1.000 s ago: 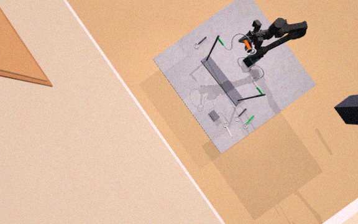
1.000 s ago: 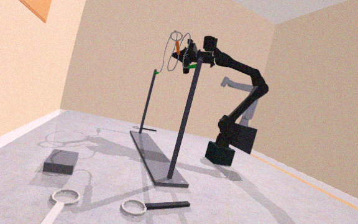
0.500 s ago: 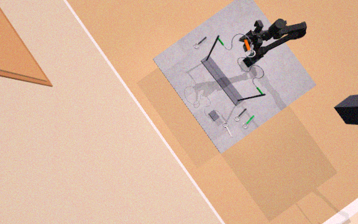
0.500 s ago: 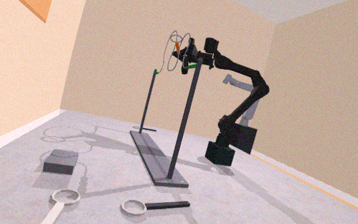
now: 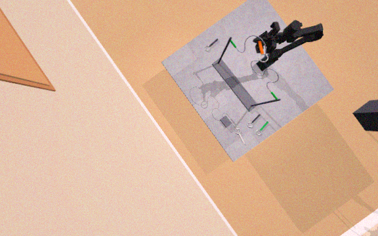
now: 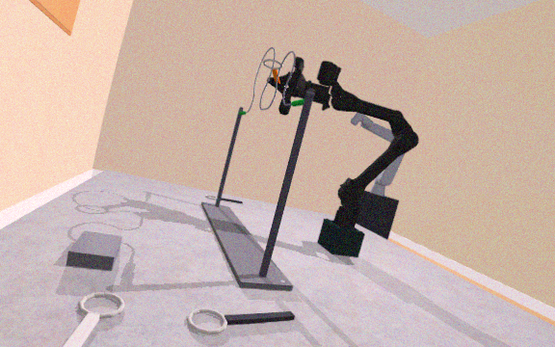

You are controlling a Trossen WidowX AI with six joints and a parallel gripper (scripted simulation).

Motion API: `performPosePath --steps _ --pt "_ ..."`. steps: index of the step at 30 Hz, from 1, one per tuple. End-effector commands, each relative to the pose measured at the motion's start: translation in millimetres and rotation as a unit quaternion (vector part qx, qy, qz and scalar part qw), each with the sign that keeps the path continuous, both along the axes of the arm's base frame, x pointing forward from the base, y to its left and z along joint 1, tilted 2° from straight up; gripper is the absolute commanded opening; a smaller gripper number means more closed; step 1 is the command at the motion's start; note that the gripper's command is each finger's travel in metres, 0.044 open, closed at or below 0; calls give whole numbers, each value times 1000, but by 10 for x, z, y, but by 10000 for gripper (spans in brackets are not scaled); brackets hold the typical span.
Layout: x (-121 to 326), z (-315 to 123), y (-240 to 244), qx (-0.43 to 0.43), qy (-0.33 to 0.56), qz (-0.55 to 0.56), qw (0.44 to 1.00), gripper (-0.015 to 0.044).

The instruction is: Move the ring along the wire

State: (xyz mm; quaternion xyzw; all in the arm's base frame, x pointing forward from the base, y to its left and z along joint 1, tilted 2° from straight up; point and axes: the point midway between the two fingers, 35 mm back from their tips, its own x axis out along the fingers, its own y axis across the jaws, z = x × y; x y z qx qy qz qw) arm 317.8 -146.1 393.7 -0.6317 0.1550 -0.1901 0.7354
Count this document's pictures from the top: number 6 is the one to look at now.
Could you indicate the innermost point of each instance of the orange handle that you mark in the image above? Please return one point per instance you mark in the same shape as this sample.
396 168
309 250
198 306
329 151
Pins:
275 69

